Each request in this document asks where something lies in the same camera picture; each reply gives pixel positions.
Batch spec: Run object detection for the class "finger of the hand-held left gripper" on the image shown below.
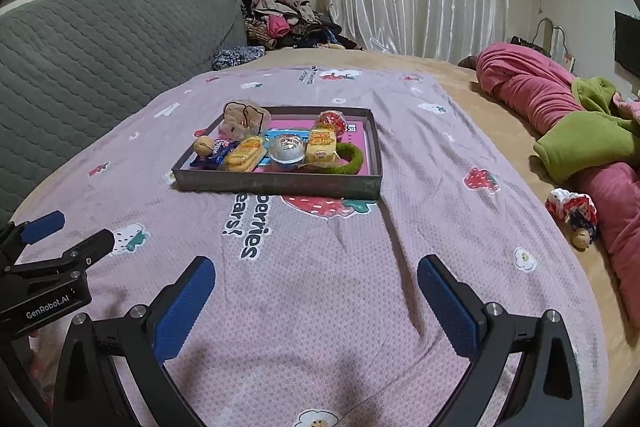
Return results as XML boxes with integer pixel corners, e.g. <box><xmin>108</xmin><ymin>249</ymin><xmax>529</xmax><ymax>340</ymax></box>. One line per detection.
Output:
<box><xmin>0</xmin><ymin>210</ymin><xmax>66</xmax><ymax>269</ymax></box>
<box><xmin>10</xmin><ymin>228</ymin><xmax>116</xmax><ymax>279</ymax></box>

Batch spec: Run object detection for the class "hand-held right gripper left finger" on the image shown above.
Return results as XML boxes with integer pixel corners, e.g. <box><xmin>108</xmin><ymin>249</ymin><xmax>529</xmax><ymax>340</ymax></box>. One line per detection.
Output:
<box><xmin>52</xmin><ymin>256</ymin><xmax>217</xmax><ymax>427</ymax></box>

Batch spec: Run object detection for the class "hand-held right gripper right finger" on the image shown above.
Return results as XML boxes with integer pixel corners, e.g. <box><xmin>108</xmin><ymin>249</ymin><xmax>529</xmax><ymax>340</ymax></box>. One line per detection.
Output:
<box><xmin>417</xmin><ymin>254</ymin><xmax>586</xmax><ymax>427</ymax></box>

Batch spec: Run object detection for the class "blue snack packet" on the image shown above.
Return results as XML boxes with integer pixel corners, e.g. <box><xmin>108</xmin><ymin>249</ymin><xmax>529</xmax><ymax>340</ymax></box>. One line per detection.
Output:
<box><xmin>189</xmin><ymin>139</ymin><xmax>238</xmax><ymax>170</ymax></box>

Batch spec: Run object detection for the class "shallow grey box tray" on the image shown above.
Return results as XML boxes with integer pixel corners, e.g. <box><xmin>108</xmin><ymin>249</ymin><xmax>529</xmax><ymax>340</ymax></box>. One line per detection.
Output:
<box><xmin>171</xmin><ymin>106</ymin><xmax>383</xmax><ymax>201</ymax></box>

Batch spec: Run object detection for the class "yellow cake packet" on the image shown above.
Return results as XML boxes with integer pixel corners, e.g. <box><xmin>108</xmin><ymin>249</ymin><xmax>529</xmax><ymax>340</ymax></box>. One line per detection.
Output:
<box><xmin>222</xmin><ymin>134</ymin><xmax>266</xmax><ymax>172</ymax></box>
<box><xmin>305</xmin><ymin>127</ymin><xmax>338</xmax><ymax>166</ymax></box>

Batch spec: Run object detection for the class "green fuzzy ring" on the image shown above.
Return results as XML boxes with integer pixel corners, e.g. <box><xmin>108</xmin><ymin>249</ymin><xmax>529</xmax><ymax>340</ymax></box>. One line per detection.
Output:
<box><xmin>300</xmin><ymin>143</ymin><xmax>366</xmax><ymax>175</ymax></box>

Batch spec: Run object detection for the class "clear egg capsule white toy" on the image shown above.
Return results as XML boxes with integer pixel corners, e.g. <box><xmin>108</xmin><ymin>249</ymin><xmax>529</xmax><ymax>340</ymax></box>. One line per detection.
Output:
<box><xmin>270</xmin><ymin>133</ymin><xmax>307</xmax><ymax>168</ymax></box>

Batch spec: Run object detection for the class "clear egg capsule red filling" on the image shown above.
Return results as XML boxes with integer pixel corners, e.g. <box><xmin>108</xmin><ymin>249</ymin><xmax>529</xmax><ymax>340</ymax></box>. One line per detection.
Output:
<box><xmin>313</xmin><ymin>109</ymin><xmax>349</xmax><ymax>140</ymax></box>

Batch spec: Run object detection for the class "printed pink blanket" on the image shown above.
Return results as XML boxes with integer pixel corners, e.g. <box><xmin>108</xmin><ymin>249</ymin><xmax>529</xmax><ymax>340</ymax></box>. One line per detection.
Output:
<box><xmin>10</xmin><ymin>66</ymin><xmax>608</xmax><ymax>427</ymax></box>

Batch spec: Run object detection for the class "small cloth doll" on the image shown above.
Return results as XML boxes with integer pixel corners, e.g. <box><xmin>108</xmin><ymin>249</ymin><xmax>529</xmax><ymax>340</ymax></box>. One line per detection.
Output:
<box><xmin>545</xmin><ymin>188</ymin><xmax>598</xmax><ymax>251</ymax></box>

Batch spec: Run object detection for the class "grey quilted headboard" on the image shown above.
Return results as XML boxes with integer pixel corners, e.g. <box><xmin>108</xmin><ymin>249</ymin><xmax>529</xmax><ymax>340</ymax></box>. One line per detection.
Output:
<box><xmin>0</xmin><ymin>0</ymin><xmax>248</xmax><ymax>228</ymax></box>

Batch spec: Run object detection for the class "green fleece blanket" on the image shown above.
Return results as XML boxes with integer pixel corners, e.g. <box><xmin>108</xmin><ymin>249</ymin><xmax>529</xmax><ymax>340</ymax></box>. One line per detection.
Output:
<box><xmin>532</xmin><ymin>77</ymin><xmax>636</xmax><ymax>182</ymax></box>

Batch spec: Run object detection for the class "dark floral cloth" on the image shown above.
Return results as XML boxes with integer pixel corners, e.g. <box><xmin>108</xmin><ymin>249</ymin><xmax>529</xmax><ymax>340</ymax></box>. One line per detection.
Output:
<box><xmin>211</xmin><ymin>45</ymin><xmax>266</xmax><ymax>72</ymax></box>

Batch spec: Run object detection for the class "beige bed sheet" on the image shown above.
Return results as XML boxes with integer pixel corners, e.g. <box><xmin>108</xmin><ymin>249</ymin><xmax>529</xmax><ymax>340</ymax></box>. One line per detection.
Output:
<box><xmin>10</xmin><ymin>47</ymin><xmax>640</xmax><ymax>427</ymax></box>

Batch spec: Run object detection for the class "pink quilt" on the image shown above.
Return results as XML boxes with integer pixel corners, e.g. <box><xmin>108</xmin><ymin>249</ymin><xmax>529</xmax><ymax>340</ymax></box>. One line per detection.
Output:
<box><xmin>475</xmin><ymin>43</ymin><xmax>640</xmax><ymax>328</ymax></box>

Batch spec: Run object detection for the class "pile of clothes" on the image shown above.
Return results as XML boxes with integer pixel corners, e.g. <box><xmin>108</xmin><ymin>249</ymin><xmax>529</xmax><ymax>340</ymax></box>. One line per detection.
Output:
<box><xmin>232</xmin><ymin>0</ymin><xmax>368</xmax><ymax>52</ymax></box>

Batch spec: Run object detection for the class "black television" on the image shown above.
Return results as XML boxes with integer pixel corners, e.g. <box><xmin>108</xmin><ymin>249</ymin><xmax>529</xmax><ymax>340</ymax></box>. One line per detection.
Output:
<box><xmin>614</xmin><ymin>11</ymin><xmax>640</xmax><ymax>78</ymax></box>

